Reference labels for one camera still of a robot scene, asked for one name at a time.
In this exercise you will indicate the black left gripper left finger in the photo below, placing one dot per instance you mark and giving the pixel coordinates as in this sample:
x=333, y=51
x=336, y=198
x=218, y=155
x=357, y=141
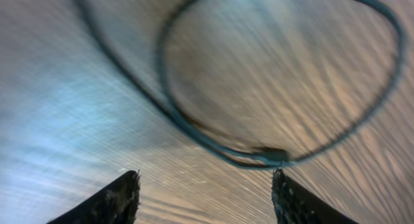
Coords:
x=116, y=203

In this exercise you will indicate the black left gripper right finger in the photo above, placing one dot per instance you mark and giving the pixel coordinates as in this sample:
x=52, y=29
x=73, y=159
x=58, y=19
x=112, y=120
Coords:
x=294, y=204

